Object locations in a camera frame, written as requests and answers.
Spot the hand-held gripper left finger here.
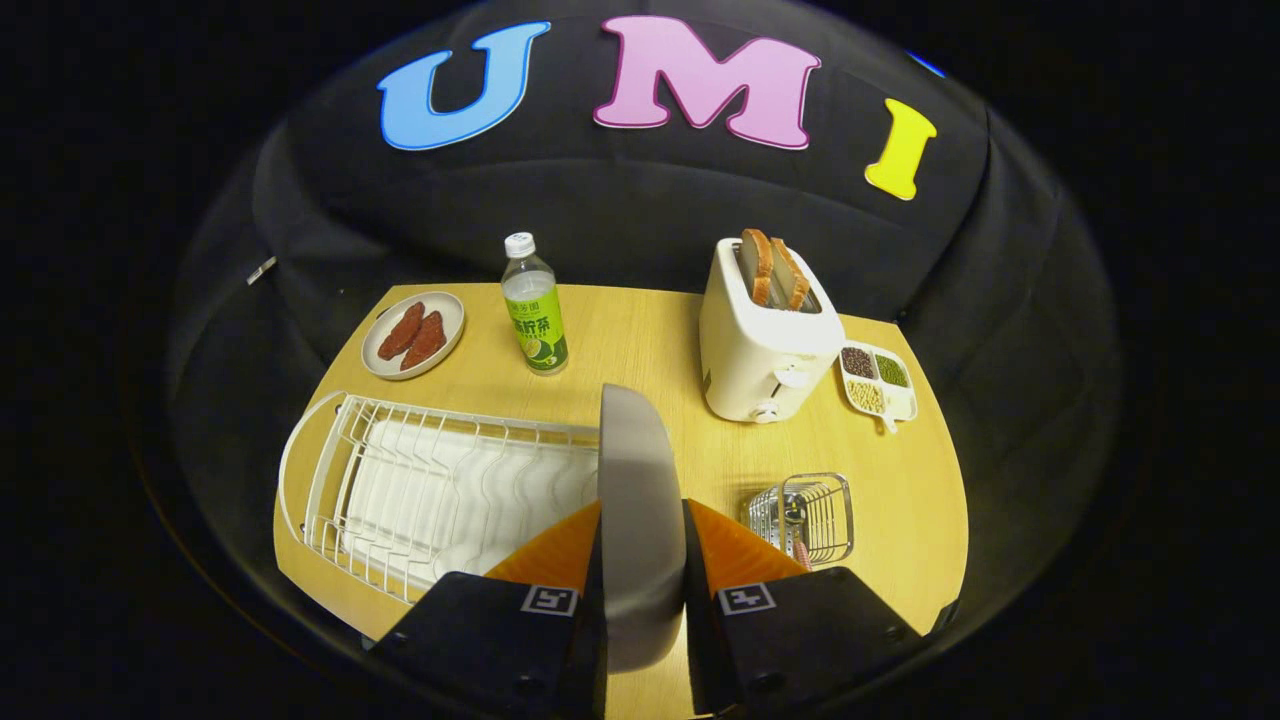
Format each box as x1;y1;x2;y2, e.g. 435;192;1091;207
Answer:
372;500;608;720

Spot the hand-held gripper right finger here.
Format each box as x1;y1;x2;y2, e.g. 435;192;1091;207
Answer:
683;498;923;718

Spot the metal wire basket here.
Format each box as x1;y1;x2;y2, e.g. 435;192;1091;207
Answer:
745;473;855;569

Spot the grey plate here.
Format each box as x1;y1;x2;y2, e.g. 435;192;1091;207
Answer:
597;384;688;673

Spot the white wire dish rack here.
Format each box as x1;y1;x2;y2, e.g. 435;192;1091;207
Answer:
277;390;601;607

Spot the white divided bean dish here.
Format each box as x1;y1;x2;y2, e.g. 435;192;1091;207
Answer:
838;341;919;434

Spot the white ribbed drain tray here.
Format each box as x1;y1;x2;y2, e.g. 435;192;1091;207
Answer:
340;418;601;591

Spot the white toaster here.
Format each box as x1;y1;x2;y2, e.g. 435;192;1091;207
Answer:
699;238;847;424

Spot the red sausage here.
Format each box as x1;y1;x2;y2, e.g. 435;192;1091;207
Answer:
400;311;447;371
377;302;426;361

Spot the green label drink bottle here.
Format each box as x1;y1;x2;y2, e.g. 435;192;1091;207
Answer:
501;232;570;376

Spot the small beige saucer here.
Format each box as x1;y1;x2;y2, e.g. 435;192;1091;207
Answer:
361;291;466;381

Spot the black backdrop cloth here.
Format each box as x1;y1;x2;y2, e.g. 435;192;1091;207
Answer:
165;0;1121;701

